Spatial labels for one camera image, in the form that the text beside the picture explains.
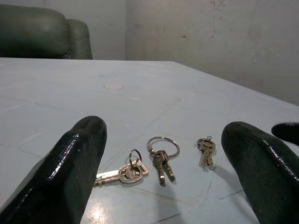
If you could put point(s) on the small brass key pair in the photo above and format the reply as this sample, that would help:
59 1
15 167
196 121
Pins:
206 151

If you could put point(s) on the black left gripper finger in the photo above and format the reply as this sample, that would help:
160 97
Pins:
264 170
287 133
58 172

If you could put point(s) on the round white table plug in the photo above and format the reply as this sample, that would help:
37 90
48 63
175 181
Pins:
113 86

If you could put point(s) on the dark green leather sofa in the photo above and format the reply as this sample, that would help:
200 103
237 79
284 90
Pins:
39 35

